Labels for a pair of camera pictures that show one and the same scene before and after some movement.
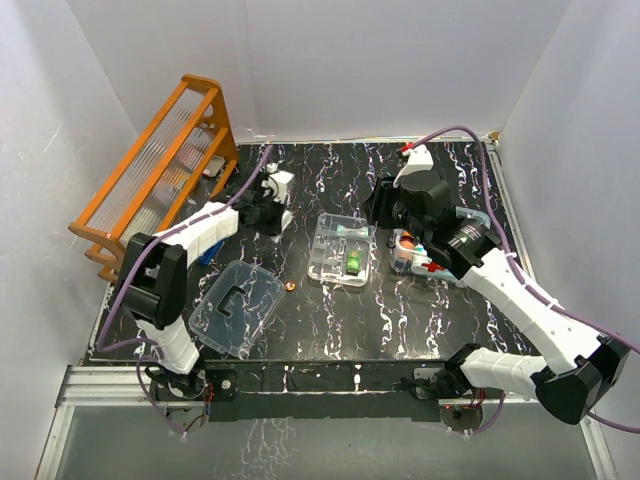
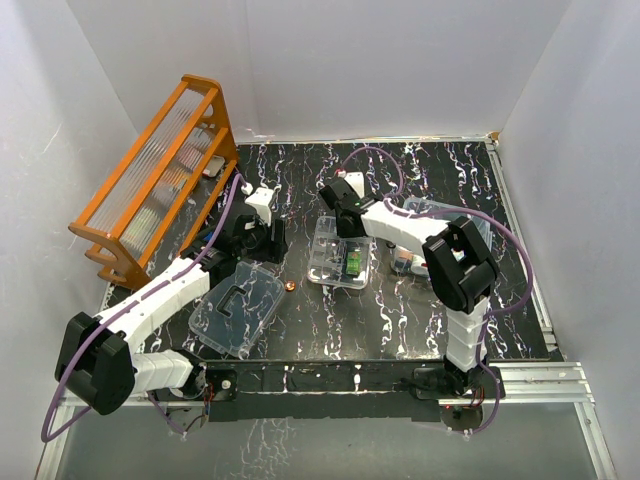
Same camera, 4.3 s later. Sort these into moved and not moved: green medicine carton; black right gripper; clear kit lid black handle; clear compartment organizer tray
Moved: black right gripper
Not moved: clear compartment organizer tray; green medicine carton; clear kit lid black handle
